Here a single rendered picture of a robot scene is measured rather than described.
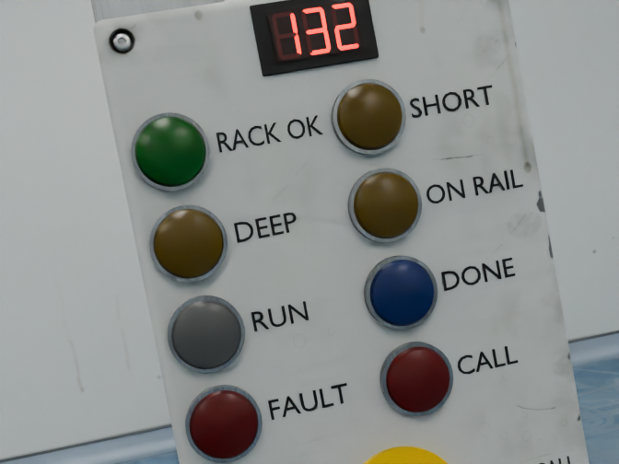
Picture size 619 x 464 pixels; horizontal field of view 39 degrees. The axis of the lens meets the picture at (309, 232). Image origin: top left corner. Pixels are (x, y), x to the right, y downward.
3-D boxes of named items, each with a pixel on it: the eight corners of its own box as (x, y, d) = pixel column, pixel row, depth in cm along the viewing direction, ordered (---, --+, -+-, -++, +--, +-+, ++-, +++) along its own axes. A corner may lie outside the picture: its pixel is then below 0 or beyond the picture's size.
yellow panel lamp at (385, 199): (427, 232, 35) (415, 164, 35) (361, 246, 34) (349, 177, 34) (421, 232, 36) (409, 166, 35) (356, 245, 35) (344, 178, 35)
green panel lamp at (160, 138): (214, 179, 33) (200, 109, 33) (141, 193, 33) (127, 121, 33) (212, 180, 34) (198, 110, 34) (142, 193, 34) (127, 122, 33)
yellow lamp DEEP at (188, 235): (231, 272, 33) (217, 202, 33) (159, 286, 33) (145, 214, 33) (229, 271, 34) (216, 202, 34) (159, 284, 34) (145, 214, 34)
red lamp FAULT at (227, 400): (266, 453, 34) (253, 384, 34) (196, 469, 33) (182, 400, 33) (263, 447, 35) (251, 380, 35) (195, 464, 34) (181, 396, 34)
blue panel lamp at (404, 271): (443, 319, 35) (431, 252, 35) (378, 334, 35) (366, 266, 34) (437, 318, 36) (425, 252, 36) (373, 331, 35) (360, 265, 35)
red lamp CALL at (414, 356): (459, 407, 35) (447, 341, 35) (394, 423, 35) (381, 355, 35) (452, 402, 36) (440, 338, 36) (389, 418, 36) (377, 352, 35)
